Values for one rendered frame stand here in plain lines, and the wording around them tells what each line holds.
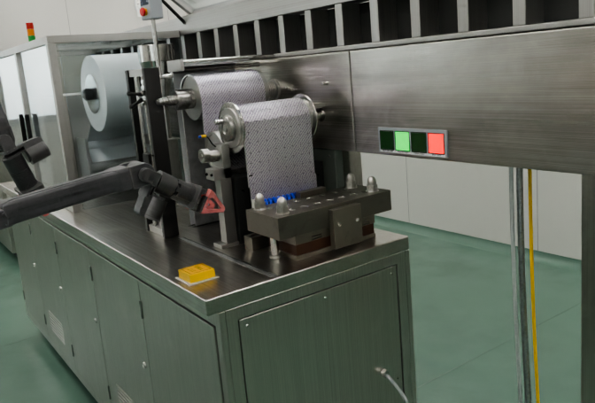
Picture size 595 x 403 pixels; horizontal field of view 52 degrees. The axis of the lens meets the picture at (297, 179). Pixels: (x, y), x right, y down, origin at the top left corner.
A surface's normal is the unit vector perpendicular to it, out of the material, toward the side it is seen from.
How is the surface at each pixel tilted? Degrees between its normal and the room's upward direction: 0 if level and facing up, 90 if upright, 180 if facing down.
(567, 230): 90
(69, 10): 90
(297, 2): 90
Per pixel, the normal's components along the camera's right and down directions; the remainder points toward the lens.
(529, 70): -0.81, 0.18
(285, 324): 0.58, 0.11
